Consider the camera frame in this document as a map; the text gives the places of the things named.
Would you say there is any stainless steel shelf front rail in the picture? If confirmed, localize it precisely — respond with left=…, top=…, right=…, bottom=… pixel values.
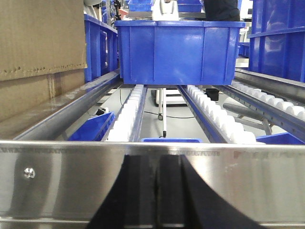
left=0, top=141, right=305, bottom=229

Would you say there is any steel lane divider left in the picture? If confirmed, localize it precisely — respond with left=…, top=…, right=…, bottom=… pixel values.
left=14, top=69, right=122, bottom=141

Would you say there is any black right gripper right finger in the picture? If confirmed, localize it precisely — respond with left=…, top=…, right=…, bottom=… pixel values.
left=157, top=155, right=262, bottom=229

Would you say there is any blue bin lower centre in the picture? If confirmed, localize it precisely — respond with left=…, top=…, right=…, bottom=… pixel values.
left=141, top=137, right=203, bottom=143

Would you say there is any white roller track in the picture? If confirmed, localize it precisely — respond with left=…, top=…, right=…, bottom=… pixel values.
left=102, top=84, right=147, bottom=142
left=216, top=82, right=305, bottom=141
left=177, top=85, right=259, bottom=145

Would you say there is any white roller track right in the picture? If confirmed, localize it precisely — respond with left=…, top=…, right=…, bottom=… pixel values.
left=216, top=82, right=305, bottom=141

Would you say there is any person in black clothes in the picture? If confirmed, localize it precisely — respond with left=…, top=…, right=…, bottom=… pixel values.
left=204, top=0, right=240, bottom=21

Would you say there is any blue plastic bin left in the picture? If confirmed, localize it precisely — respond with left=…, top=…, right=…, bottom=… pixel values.
left=84, top=14, right=118, bottom=82

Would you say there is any steel lane divider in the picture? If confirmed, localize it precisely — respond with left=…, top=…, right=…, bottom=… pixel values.
left=234, top=69, right=305, bottom=104
left=14, top=69, right=122, bottom=141

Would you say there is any brown cardboard carton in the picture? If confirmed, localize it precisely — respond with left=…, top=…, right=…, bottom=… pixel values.
left=0, top=0, right=87, bottom=120

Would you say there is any blue plastic bin centre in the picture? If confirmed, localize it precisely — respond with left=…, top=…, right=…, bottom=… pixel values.
left=115, top=20, right=245, bottom=86

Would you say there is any steel lane divider right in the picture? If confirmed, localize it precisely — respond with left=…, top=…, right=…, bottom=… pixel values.
left=234, top=69, right=305, bottom=104

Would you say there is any blue plastic bin right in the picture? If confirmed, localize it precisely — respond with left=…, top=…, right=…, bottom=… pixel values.
left=248, top=0, right=305, bottom=82

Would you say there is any white roller track middle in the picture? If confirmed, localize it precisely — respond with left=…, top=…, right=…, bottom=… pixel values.
left=177, top=85, right=259, bottom=145

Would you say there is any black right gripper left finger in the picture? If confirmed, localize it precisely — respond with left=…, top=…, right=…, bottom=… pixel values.
left=86, top=155, right=155, bottom=229

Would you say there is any blue bin lower left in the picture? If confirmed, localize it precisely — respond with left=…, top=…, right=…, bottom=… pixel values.
left=68, top=112, right=115, bottom=141

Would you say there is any blue bin lower right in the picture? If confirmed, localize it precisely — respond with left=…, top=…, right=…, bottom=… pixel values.
left=256, top=132, right=305, bottom=145

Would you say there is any blue plastic bin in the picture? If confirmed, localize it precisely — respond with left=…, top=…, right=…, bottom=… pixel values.
left=248, top=0, right=305, bottom=82
left=115, top=20, right=245, bottom=86
left=84, top=14, right=118, bottom=82

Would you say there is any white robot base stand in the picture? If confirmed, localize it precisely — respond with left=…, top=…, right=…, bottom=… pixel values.
left=152, top=0, right=179, bottom=21

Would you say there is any white roller track left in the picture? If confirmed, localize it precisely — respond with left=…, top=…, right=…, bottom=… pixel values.
left=102, top=84, right=147, bottom=142

